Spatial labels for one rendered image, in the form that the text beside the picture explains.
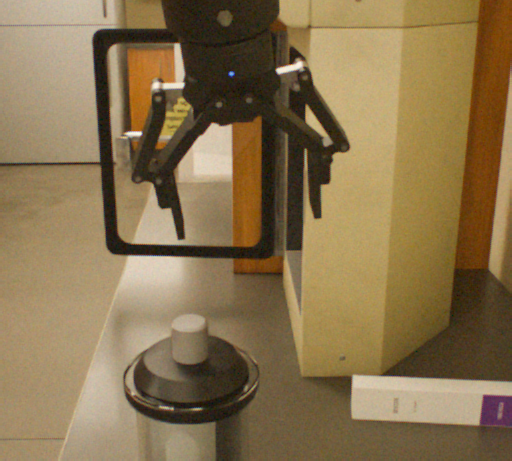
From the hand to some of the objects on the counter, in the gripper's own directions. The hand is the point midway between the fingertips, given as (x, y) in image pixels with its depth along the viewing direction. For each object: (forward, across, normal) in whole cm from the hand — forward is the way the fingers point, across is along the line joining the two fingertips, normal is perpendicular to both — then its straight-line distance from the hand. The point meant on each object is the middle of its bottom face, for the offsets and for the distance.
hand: (247, 211), depth 69 cm
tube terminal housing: (+43, -18, -19) cm, 50 cm away
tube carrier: (+20, +10, +26) cm, 34 cm away
